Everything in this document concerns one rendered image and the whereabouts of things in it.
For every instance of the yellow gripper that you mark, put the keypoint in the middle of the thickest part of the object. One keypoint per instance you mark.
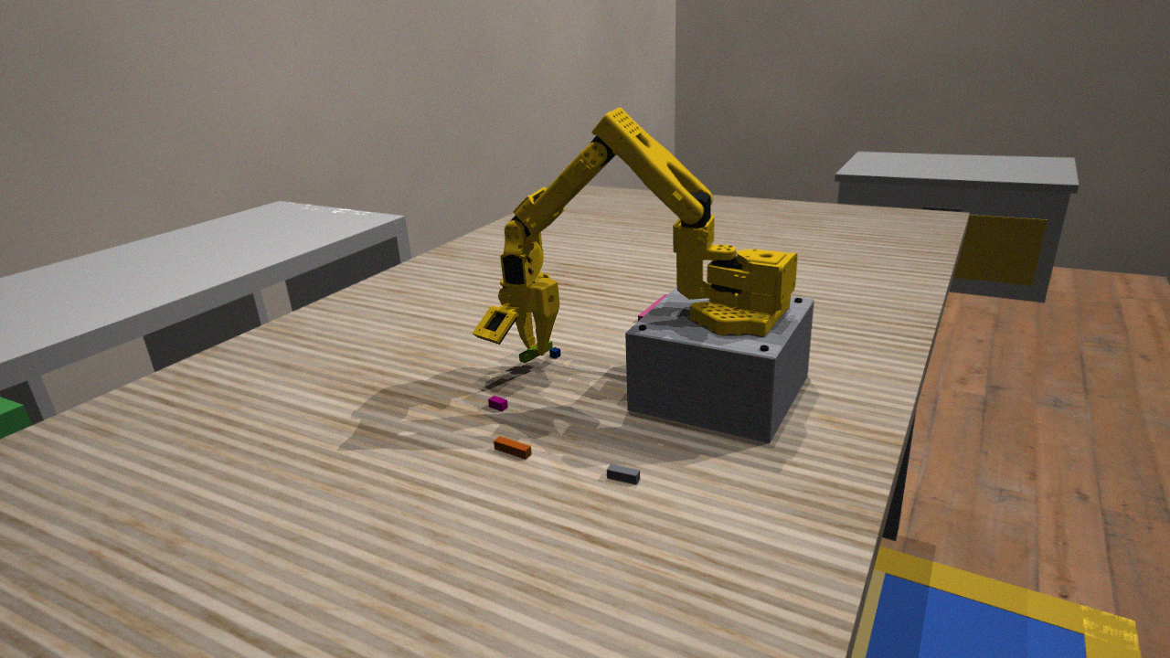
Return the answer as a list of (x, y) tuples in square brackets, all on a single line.
[(540, 297)]

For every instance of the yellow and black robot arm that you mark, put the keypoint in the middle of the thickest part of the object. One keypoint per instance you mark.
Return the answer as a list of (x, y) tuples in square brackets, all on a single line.
[(753, 274)]

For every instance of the lime green rod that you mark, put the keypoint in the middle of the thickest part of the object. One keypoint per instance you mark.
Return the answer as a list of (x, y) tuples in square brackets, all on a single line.
[(532, 353)]

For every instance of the orange rectangular rod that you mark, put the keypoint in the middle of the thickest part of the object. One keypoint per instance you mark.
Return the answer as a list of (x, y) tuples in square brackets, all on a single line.
[(512, 447)]

